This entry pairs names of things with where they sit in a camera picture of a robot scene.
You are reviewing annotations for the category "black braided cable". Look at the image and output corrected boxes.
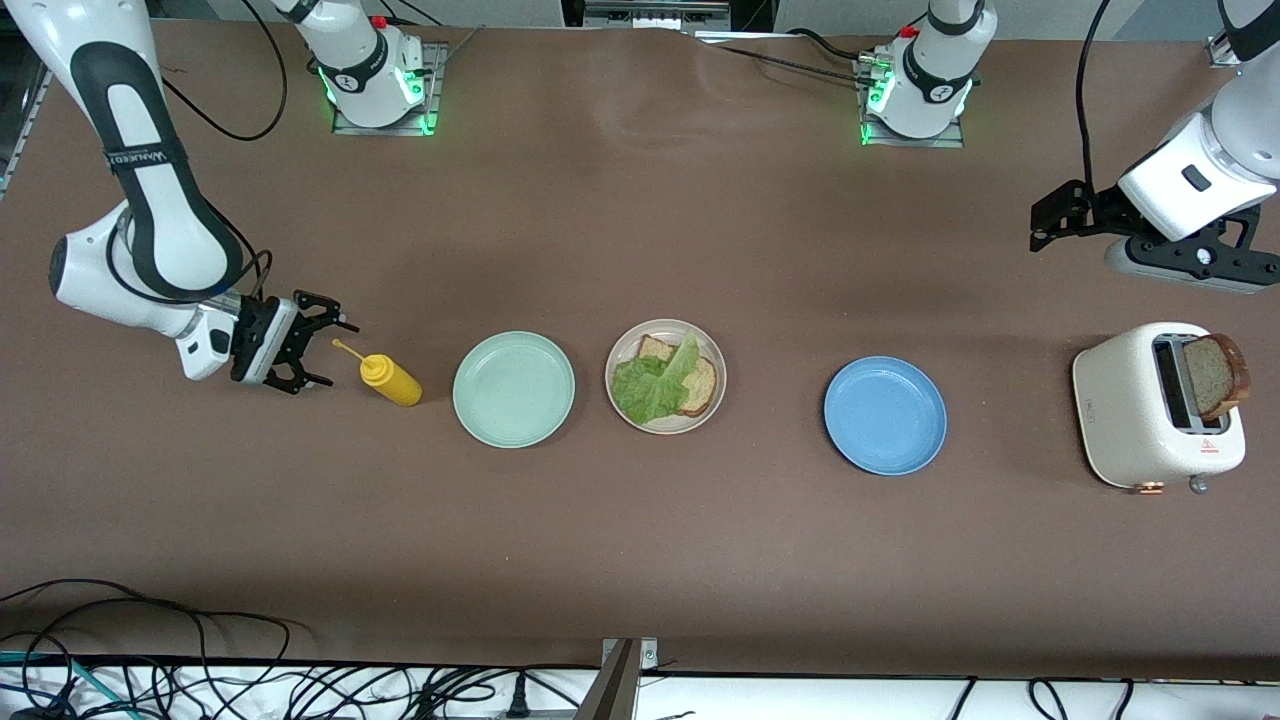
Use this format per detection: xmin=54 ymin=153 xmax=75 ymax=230
xmin=700 ymin=40 xmax=881 ymax=86

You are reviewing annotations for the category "yellow mustard squeeze bottle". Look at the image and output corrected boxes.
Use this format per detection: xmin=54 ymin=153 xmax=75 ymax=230
xmin=332 ymin=338 xmax=424 ymax=407

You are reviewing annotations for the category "aluminium extrusion bar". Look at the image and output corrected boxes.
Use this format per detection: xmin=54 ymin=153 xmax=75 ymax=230
xmin=583 ymin=0 xmax=731 ymax=31

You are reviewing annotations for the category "long black cable loop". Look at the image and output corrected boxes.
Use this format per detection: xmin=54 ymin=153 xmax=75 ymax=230
xmin=0 ymin=578 xmax=301 ymax=720

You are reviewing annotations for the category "small metal bracket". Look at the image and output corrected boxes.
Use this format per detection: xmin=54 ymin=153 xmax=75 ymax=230
xmin=600 ymin=637 xmax=659 ymax=673

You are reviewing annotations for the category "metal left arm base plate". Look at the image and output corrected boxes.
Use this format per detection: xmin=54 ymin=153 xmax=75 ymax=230
xmin=862 ymin=55 xmax=967 ymax=149

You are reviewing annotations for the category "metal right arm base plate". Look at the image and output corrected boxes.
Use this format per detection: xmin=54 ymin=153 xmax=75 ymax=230
xmin=332 ymin=42 xmax=442 ymax=137

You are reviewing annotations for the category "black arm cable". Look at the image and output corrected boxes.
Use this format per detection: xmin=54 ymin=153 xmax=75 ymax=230
xmin=1075 ymin=0 xmax=1111 ymax=191
xmin=105 ymin=0 xmax=289 ymax=321

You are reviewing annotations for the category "green lettuce leaf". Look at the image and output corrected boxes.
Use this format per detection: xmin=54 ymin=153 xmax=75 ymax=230
xmin=611 ymin=331 xmax=701 ymax=426

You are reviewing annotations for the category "brown bread slice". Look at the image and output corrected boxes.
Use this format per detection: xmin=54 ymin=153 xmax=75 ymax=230
xmin=636 ymin=335 xmax=721 ymax=418
xmin=1183 ymin=333 xmax=1251 ymax=421

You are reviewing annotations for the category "teal cable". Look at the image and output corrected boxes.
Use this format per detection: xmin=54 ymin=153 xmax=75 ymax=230
xmin=0 ymin=650 xmax=136 ymax=720

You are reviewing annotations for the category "green round plate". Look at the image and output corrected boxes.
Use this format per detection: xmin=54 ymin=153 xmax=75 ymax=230
xmin=452 ymin=331 xmax=577 ymax=449

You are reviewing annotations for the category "blue round plate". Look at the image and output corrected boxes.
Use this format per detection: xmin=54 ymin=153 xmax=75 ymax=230
xmin=823 ymin=356 xmax=948 ymax=477

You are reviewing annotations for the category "beige round plate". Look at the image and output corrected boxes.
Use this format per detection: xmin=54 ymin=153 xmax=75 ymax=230
xmin=604 ymin=319 xmax=728 ymax=436

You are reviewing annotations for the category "grey metal post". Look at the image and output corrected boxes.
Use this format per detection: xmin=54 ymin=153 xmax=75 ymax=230
xmin=575 ymin=640 xmax=641 ymax=720

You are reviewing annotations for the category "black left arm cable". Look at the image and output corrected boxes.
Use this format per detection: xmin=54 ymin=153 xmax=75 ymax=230
xmin=1075 ymin=0 xmax=1111 ymax=191

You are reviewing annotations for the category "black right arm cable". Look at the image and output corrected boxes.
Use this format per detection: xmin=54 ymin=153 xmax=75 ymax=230
xmin=105 ymin=0 xmax=289 ymax=321

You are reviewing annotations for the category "cream white toaster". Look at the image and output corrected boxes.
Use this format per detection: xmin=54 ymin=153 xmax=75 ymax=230
xmin=1072 ymin=321 xmax=1247 ymax=496

